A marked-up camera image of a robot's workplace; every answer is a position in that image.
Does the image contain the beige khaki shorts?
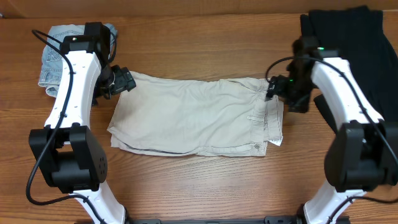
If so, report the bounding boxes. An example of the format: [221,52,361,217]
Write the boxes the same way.
[108,72,284,157]

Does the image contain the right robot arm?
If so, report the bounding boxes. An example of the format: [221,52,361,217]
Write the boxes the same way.
[265,36,397,224]

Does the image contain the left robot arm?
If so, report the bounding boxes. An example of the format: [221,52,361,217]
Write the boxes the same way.
[25,22,136,223]

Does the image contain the folded light blue denim shorts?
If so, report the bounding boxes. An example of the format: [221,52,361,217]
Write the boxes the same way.
[38,23,118,98]

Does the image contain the black garment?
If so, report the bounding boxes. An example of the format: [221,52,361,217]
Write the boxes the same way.
[300,6,397,123]

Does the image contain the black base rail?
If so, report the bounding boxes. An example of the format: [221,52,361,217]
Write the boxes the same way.
[126,215,303,224]

